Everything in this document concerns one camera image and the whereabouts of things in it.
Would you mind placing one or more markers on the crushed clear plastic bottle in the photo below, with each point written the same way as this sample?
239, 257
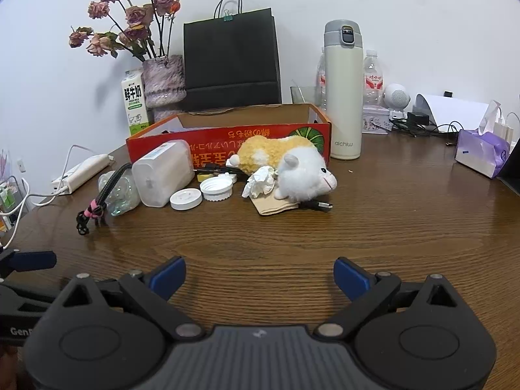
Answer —
120, 195

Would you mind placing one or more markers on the translucent plastic container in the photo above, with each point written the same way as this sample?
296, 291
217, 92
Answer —
162, 174

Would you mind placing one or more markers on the red cardboard box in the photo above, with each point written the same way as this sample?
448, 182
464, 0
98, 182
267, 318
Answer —
211, 136

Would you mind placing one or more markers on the dried rose bouquet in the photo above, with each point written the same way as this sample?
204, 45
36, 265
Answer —
136, 15

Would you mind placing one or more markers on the beige cloth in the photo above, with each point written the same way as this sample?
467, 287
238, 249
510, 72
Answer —
272, 206

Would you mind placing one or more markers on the dark flat device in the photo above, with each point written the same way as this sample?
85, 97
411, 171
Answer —
512, 178

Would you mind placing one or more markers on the purple tissue pack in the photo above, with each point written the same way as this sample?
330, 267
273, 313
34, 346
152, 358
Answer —
479, 150

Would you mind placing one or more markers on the white curved paper sheet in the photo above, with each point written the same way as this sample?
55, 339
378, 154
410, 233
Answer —
455, 109

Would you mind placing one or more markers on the yellow white plush hamster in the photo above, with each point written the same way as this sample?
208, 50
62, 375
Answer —
300, 170

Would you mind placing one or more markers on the black paper bag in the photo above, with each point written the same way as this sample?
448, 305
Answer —
231, 61

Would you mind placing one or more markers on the crumpled white tissue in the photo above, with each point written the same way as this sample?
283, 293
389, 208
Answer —
260, 180

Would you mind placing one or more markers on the purple fuzzy vase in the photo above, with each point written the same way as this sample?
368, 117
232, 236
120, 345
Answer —
162, 85

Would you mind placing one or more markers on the clear glass cup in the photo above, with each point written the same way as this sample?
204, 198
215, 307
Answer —
302, 94

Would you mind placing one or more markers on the white round lid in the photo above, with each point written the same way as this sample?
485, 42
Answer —
185, 200

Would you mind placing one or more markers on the white charger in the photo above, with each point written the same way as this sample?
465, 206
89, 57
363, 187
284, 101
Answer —
508, 130

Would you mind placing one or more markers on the white ridged cap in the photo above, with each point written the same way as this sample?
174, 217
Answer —
216, 189

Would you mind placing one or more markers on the patterned tin box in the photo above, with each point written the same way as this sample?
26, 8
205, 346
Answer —
375, 122

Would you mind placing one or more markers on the green binder clip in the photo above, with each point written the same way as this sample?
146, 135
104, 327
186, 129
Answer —
227, 16

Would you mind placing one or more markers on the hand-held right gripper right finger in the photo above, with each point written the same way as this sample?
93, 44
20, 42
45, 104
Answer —
351, 278

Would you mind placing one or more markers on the white green milk carton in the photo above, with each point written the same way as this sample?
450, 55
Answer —
134, 101

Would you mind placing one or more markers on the cream thermos bottle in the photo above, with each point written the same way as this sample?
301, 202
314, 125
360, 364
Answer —
345, 101

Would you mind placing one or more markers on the small yellow object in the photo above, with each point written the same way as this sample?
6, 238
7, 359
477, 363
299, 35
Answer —
203, 177

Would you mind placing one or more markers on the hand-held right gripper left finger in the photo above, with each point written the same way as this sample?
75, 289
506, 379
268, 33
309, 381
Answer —
168, 278

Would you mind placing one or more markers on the black power adapter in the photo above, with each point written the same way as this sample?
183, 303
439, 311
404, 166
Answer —
418, 118

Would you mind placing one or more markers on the small white lid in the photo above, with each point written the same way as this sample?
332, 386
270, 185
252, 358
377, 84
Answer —
228, 178

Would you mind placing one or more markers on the wooden desktop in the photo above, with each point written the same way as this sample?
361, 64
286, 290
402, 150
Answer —
284, 231

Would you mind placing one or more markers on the white power strip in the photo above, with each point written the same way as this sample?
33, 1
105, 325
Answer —
81, 172

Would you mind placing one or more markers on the white round speaker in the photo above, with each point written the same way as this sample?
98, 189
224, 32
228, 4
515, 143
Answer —
397, 96

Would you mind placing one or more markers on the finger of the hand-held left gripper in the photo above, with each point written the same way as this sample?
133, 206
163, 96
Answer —
34, 261

